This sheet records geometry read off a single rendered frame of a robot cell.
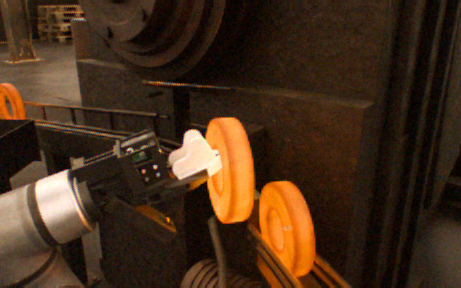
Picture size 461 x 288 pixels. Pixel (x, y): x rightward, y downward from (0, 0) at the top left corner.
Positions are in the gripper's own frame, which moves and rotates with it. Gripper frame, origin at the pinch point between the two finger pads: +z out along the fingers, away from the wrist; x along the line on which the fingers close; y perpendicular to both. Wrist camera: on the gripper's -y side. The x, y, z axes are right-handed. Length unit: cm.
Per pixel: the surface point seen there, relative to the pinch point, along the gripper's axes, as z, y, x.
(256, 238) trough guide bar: 1.3, -17.8, 2.9
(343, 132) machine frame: 25.7, -10.0, 12.1
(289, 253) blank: 4.0, -16.3, -5.5
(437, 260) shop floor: 84, -111, 60
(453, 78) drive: 93, -30, 55
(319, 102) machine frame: 24.1, -4.1, 16.6
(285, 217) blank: 5.4, -11.4, -3.6
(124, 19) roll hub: -5.6, 20.8, 36.7
